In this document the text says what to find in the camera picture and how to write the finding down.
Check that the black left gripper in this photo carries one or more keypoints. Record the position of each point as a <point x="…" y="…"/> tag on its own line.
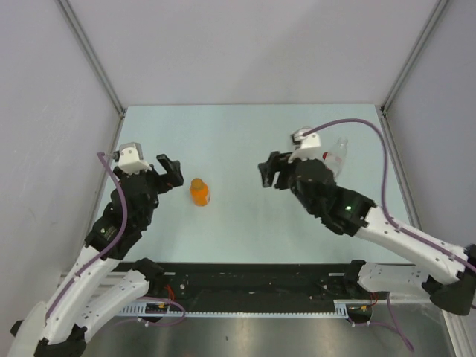
<point x="173" y="173"/>

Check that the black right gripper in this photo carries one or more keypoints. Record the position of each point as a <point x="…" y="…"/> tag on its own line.
<point x="276" y="162"/>

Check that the orange juice bottle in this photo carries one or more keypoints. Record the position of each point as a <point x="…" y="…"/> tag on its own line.
<point x="200" y="197"/>

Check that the clear water bottle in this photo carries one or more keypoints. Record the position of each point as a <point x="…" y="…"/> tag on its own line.
<point x="336" y="156"/>

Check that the orange bottle cap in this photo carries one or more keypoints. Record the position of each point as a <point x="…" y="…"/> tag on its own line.
<point x="197" y="184"/>

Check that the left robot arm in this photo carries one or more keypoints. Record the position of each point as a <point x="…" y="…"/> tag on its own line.
<point x="65" y="324"/>

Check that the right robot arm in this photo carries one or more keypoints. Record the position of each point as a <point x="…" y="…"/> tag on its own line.
<point x="437" y="270"/>

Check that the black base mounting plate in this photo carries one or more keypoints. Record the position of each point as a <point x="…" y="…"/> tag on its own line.
<point x="263" y="288"/>

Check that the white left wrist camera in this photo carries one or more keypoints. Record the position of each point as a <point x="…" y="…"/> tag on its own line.
<point x="130" y="159"/>

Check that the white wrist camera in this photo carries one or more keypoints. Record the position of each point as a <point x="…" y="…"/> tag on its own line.
<point x="130" y="159"/>
<point x="306" y="144"/>

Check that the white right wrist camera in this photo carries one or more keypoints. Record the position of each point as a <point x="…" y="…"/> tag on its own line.
<point x="306" y="144"/>

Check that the right aluminium frame post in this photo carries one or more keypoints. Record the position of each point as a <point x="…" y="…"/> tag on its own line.
<point x="418" y="47"/>

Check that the aluminium frame post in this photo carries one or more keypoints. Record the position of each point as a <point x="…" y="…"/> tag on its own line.
<point x="85" y="45"/>
<point x="418" y="47"/>

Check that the left aluminium frame post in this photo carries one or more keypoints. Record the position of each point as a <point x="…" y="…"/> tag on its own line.
<point x="85" y="45"/>

